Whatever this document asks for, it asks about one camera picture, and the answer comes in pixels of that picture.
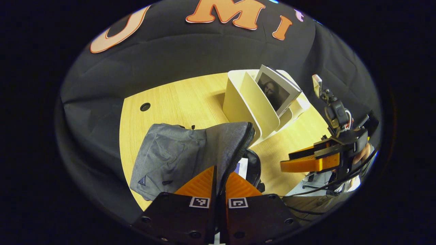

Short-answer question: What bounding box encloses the white bookshelf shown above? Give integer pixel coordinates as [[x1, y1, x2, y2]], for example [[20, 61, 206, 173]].
[[222, 69, 311, 147]]

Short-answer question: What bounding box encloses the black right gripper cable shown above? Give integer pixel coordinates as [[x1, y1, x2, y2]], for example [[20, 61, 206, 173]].
[[282, 150, 379, 198]]

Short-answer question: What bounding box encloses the portrait cover book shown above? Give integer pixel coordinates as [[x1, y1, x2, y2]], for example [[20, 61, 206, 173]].
[[255, 65, 303, 118]]

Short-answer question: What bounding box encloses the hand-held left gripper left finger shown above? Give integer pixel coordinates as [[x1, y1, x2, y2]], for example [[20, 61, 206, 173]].
[[130, 165, 218, 244]]

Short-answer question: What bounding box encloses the black backdrop cloth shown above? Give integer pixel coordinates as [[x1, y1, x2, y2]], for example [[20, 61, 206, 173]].
[[56, 0, 382, 225]]

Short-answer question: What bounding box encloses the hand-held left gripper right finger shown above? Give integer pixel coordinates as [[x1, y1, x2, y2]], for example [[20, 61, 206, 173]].
[[219, 171, 302, 244]]

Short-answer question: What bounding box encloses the blue cover book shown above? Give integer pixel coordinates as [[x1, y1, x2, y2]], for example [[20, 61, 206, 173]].
[[235, 158, 249, 180]]

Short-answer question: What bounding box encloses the grey schoolbag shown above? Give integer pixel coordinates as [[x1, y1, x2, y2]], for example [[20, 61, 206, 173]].
[[129, 121, 265, 201]]

